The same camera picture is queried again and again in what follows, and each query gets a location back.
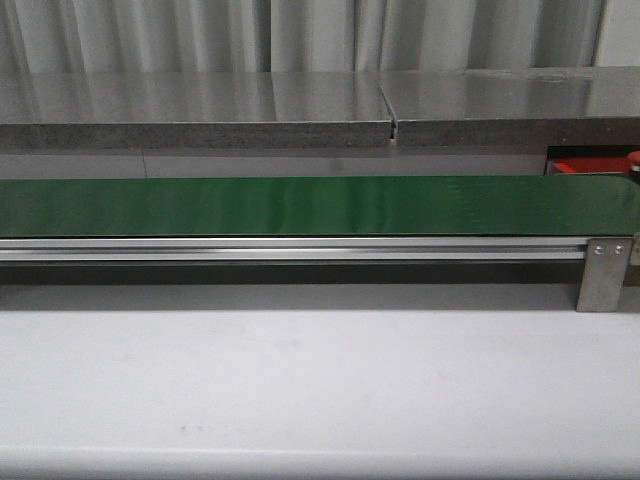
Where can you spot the red plastic tray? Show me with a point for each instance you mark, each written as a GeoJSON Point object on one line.
{"type": "Point", "coordinates": [588, 165]}

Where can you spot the grey stone slab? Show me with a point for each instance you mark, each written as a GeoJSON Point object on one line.
{"type": "Point", "coordinates": [528, 107]}
{"type": "Point", "coordinates": [157, 111]}

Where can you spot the left grey stone slab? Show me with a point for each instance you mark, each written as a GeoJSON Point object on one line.
{"type": "Point", "coordinates": [157, 111]}

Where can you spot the red mushroom push button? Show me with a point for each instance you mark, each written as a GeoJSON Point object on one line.
{"type": "Point", "coordinates": [634, 165]}

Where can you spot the steel conveyor support bracket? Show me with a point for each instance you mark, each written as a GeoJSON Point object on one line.
{"type": "Point", "coordinates": [606, 262]}

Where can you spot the green conveyor belt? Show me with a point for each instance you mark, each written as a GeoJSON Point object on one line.
{"type": "Point", "coordinates": [560, 205]}

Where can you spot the grey pleated curtain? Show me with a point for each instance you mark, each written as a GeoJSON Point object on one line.
{"type": "Point", "coordinates": [283, 36]}

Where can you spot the aluminium conveyor side rail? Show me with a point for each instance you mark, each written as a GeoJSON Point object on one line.
{"type": "Point", "coordinates": [293, 249]}

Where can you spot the right grey stone slab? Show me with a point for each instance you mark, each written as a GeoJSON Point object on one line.
{"type": "Point", "coordinates": [528, 107]}

